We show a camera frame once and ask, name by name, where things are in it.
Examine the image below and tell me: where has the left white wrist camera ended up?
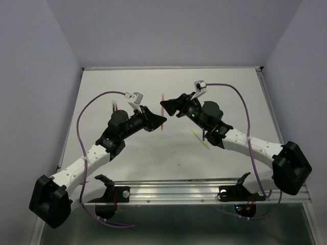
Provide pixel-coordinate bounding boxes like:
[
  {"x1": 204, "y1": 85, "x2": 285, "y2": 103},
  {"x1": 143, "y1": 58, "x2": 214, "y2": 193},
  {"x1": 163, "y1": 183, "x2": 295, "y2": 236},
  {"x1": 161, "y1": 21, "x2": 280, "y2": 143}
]
[{"x1": 124, "y1": 92, "x2": 143, "y2": 112}]

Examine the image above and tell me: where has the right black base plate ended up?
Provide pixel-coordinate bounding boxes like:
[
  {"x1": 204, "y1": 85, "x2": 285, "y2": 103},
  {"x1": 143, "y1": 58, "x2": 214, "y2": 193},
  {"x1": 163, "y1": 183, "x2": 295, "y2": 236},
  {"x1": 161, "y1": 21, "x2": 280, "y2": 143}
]
[{"x1": 217, "y1": 185, "x2": 266, "y2": 202}]

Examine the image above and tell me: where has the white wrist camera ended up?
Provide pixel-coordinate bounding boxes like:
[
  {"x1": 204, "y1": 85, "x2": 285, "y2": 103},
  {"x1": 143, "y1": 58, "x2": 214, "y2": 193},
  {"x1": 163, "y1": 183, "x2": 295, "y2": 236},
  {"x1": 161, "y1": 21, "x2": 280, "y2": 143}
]
[
  {"x1": 193, "y1": 80, "x2": 207, "y2": 99},
  {"x1": 124, "y1": 92, "x2": 143, "y2": 112}
]

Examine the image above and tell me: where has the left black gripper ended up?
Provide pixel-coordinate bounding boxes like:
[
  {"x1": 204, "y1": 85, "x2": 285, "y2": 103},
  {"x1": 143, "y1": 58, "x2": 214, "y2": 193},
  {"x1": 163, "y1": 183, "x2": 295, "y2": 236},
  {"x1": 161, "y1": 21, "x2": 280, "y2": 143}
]
[{"x1": 120, "y1": 105, "x2": 167, "y2": 140}]

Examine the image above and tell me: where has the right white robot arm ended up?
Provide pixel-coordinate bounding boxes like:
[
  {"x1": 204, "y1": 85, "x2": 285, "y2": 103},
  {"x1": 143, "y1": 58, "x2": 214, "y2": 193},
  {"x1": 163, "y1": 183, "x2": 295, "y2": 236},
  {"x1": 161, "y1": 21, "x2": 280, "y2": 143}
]
[{"x1": 160, "y1": 93, "x2": 312, "y2": 199}]

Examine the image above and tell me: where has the aluminium mounting rail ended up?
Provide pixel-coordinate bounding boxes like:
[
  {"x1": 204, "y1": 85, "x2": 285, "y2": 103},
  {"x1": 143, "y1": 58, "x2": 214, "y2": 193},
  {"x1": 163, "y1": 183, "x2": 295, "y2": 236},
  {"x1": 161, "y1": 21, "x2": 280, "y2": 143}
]
[{"x1": 68, "y1": 179, "x2": 311, "y2": 209}]

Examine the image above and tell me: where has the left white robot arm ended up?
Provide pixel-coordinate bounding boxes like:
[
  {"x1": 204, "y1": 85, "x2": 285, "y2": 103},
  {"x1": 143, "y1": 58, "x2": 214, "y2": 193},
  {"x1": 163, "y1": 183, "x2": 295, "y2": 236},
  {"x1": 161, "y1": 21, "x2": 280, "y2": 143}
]
[{"x1": 29, "y1": 106, "x2": 167, "y2": 229}]

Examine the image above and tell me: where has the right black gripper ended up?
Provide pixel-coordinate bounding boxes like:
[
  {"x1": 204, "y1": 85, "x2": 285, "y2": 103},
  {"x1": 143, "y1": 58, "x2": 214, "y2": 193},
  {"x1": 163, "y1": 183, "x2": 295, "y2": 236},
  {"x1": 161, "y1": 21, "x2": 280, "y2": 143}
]
[{"x1": 160, "y1": 91, "x2": 209, "y2": 131}]

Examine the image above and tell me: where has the orange pen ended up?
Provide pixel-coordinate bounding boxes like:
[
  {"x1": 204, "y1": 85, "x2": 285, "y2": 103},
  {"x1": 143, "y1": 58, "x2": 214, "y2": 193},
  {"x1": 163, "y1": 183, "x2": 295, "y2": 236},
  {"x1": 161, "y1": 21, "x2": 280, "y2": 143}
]
[{"x1": 160, "y1": 93, "x2": 165, "y2": 132}]

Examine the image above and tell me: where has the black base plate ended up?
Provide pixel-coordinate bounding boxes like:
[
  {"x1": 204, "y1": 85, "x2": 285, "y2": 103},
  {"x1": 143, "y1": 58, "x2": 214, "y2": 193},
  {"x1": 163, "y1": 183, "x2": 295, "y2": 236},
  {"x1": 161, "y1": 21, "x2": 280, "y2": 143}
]
[
  {"x1": 217, "y1": 185, "x2": 266, "y2": 202},
  {"x1": 90, "y1": 186, "x2": 130, "y2": 203}
]

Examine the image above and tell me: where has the yellow pen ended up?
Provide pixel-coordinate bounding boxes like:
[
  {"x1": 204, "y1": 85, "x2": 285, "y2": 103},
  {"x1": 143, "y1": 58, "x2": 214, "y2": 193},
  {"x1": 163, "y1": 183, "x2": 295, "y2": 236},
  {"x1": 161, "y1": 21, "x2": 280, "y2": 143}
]
[{"x1": 191, "y1": 129, "x2": 210, "y2": 150}]

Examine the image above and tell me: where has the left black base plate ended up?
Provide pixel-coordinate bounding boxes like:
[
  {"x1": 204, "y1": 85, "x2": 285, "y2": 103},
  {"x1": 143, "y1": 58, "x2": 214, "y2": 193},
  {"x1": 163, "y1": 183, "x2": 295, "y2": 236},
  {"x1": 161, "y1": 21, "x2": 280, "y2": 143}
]
[{"x1": 90, "y1": 186, "x2": 130, "y2": 203}]

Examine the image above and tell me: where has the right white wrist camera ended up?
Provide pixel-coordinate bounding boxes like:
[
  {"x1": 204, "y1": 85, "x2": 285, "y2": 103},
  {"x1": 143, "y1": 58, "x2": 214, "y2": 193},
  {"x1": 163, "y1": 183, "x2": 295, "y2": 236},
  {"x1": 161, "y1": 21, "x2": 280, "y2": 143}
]
[{"x1": 193, "y1": 80, "x2": 207, "y2": 99}]

